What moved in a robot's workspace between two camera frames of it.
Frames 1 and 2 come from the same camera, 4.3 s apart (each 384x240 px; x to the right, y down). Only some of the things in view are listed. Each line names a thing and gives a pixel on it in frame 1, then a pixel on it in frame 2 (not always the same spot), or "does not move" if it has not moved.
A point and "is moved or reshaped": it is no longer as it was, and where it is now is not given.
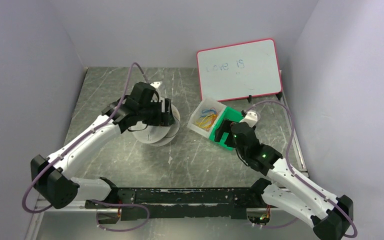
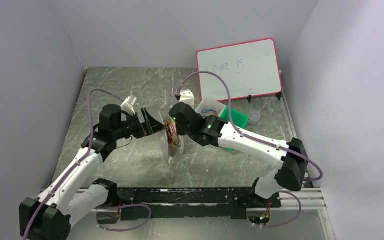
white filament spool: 158,136 is moved or reshaped
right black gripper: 228,131 → 180,117
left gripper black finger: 167,117 → 149,124
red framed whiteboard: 238,71 does not move
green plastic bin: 231,116 does not move
